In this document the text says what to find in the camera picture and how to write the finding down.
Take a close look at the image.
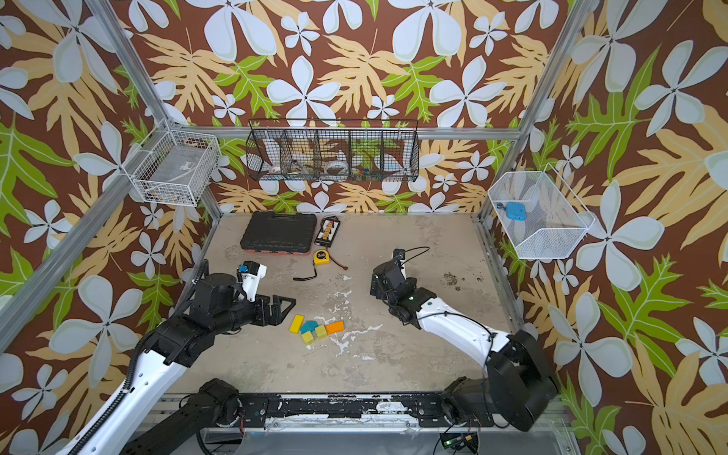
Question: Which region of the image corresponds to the black tool case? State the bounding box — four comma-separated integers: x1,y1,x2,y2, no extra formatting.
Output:
240,212,318,254

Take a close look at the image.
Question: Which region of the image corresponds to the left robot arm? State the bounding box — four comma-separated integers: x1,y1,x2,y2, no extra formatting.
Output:
61,261,296,454

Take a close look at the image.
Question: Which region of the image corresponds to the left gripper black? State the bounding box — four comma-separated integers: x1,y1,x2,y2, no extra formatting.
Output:
212,290,298,337

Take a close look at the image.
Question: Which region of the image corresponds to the orange block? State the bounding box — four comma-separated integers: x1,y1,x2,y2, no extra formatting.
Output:
325,322,345,335

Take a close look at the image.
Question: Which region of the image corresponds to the yellow tape measure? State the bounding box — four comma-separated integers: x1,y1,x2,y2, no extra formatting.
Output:
293,249,348,282

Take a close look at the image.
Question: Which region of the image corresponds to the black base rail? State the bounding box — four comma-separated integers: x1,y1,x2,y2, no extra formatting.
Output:
226,391,456,430

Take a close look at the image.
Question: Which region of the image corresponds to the yellow rectangular block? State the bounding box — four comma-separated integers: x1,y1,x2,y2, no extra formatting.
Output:
289,315,305,334

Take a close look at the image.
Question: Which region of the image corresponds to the white mesh basket right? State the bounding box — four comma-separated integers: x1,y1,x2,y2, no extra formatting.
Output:
488,171,595,262

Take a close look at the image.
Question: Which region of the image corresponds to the blue object in basket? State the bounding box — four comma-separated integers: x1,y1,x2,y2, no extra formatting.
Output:
502,202,528,222

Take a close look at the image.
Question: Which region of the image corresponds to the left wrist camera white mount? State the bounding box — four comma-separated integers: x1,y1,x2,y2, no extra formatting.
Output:
237,261,267,303

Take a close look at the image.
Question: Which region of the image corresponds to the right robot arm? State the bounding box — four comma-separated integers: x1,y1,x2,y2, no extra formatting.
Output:
370,257,559,431

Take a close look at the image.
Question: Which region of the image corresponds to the lime green cube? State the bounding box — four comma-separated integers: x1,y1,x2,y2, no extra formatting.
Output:
301,332,315,345
315,325,328,339

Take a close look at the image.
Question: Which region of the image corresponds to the teal block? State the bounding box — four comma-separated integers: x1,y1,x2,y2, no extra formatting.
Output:
300,320,319,334

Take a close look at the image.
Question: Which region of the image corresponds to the black wire basket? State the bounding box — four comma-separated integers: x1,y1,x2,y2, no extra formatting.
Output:
242,119,421,182

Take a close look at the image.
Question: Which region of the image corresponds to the white wire basket left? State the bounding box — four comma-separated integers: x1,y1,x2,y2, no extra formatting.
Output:
123,123,221,207

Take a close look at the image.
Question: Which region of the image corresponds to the lime green cube front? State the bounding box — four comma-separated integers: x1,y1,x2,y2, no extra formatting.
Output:
301,332,315,345

